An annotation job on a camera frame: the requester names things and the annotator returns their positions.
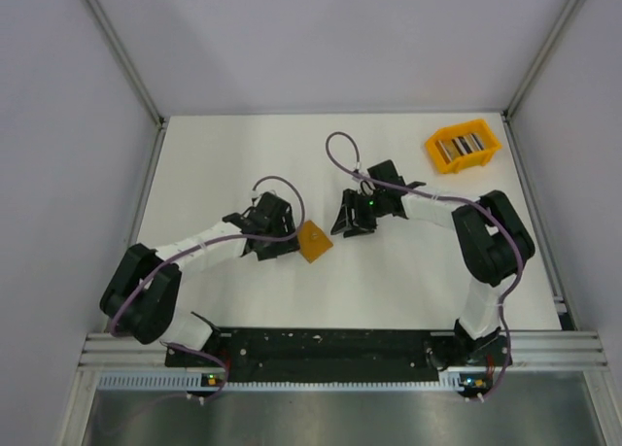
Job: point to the metal sheet front panel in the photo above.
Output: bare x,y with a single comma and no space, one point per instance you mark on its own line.
527,410

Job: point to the aluminium frame post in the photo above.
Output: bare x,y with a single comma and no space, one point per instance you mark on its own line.
553,39
120,54

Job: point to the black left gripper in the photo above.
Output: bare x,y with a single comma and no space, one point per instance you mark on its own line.
284,247

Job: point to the aluminium frame post right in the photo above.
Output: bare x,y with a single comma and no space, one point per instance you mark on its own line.
553,39

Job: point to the yellow plastic bin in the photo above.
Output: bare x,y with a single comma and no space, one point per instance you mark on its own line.
443,165

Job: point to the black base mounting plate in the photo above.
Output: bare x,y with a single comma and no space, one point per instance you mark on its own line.
340,371

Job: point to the aluminium frame rail front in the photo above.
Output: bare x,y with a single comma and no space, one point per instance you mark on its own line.
546,350

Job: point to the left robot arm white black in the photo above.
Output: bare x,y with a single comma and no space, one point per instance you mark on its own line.
141,299

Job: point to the grey slotted cable duct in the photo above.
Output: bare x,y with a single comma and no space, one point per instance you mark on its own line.
196,382

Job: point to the aluminium frame post left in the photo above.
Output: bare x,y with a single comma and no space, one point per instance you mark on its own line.
120,54

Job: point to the credit cards in bin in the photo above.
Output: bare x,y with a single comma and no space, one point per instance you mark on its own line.
461,146

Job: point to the yellow leather card holder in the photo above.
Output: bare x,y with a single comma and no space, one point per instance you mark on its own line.
313,242

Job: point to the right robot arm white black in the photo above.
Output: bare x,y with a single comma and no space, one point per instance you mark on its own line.
493,241

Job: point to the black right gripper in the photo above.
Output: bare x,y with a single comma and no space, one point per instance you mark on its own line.
346,222

